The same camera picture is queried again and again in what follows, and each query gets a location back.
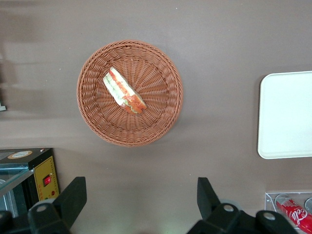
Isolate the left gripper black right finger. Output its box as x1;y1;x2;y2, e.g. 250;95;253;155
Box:
187;177;245;234

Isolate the black food warmer yellow panel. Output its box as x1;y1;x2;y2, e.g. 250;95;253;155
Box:
0;148;60;218

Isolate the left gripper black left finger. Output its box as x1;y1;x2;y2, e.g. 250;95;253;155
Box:
27;176;88;234

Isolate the triangular sandwich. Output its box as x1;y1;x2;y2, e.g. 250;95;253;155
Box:
102;67;148;116

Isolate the cream rectangular serving tray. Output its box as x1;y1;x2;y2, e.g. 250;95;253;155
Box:
257;70;312;160

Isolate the red cola bottle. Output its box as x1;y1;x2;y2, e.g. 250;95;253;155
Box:
274;197;312;234

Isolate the large round brown wicker basket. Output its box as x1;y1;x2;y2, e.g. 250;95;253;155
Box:
76;40;184;148

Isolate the clear acrylic bottle rack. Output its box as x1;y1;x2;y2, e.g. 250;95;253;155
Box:
264;191;312;234

